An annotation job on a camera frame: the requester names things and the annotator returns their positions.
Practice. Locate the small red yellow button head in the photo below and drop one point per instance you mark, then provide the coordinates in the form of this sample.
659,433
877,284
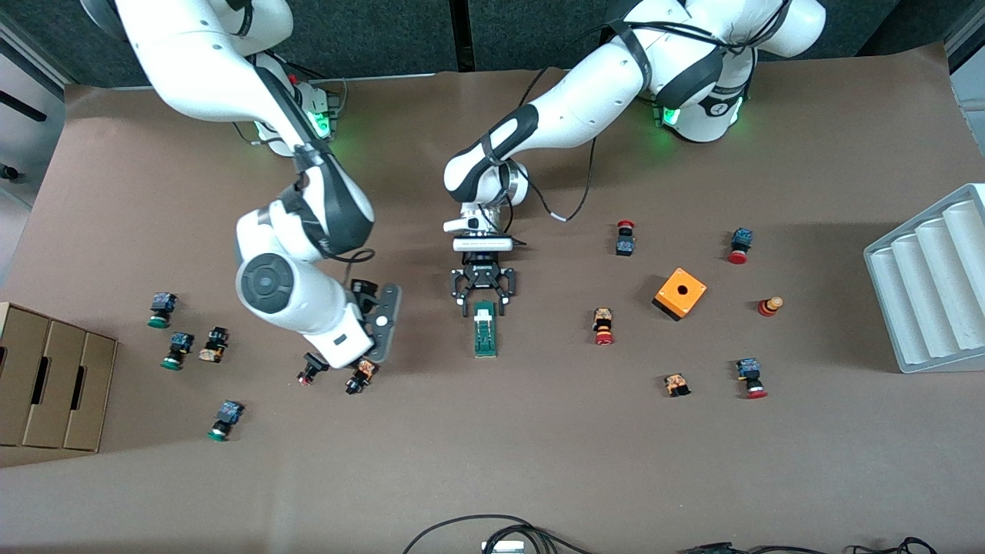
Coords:
769,306

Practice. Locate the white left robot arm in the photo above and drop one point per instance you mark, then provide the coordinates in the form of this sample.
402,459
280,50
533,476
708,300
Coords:
592,100

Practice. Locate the black square button red base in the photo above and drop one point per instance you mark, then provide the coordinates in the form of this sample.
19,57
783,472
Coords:
311,369

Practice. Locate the red mushroom button blue block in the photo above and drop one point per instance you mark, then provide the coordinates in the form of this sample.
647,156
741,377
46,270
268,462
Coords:
740,245
750,377

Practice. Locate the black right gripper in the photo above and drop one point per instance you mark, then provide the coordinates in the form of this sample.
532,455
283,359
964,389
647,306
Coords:
368,288

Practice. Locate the small red button black block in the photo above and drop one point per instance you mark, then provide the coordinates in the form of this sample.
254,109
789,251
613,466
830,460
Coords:
625,245

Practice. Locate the small white device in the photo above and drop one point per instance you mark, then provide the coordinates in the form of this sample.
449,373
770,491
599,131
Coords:
502,547

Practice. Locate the red button with orange block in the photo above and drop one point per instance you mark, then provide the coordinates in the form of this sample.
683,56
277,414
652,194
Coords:
603,325

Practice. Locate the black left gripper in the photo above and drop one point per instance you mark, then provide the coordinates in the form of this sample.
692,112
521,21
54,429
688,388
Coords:
482,275

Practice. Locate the black selector with orange block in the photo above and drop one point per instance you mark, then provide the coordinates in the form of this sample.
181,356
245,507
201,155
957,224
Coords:
361,377

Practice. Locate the orange black contact block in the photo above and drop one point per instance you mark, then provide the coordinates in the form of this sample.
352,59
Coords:
676,384

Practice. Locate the green pushbutton with blue block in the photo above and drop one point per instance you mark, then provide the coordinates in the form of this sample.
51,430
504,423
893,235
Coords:
178,350
161,308
225,419

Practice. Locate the orange button enclosure box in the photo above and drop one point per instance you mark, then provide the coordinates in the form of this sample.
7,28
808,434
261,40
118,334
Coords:
680,293

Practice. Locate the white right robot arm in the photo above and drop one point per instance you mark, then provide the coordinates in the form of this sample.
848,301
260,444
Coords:
200,61

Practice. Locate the grey ridged plastic tray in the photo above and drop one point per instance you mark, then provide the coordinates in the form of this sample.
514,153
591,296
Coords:
931,285

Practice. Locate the brown cardboard divider box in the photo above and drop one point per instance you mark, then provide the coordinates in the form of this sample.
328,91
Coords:
54,385

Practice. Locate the grey metal frame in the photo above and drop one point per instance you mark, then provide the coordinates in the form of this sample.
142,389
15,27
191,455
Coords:
968,46

